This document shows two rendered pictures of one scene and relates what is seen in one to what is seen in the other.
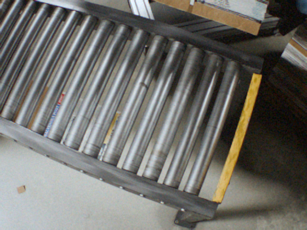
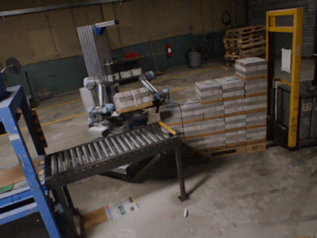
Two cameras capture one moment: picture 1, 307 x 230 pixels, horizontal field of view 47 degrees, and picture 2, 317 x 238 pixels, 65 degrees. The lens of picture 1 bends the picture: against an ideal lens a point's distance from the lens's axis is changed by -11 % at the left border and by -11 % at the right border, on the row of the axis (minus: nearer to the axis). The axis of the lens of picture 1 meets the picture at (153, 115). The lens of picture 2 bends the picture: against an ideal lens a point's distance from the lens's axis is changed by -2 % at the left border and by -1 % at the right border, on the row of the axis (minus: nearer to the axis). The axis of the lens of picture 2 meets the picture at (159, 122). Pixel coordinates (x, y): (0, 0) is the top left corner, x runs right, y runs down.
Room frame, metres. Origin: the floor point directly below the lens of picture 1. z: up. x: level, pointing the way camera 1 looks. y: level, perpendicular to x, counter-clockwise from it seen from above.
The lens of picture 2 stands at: (-1.58, 1.59, 1.92)
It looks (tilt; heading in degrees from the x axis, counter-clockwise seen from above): 22 degrees down; 317
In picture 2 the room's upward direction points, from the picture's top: 9 degrees counter-clockwise
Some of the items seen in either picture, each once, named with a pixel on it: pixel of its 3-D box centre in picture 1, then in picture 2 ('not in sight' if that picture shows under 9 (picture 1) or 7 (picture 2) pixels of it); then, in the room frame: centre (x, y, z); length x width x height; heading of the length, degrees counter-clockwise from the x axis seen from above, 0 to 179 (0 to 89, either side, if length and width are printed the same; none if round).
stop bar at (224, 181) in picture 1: (240, 136); (167, 127); (0.27, -0.26, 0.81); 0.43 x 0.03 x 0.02; 156
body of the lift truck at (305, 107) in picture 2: not in sight; (304, 112); (-0.62, -2.23, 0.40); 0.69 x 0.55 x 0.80; 137
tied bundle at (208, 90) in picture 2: not in sight; (208, 91); (0.34, -1.22, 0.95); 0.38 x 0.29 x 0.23; 137
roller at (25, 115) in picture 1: (47, 67); (111, 148); (0.54, 0.35, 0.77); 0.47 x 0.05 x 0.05; 156
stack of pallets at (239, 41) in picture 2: not in sight; (244, 46); (2.86, -7.52, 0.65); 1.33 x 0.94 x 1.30; 70
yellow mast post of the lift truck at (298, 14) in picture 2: not in sight; (294, 83); (-0.61, -1.74, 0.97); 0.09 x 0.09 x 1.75; 47
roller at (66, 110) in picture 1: (80, 78); (122, 144); (0.49, 0.23, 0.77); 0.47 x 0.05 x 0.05; 156
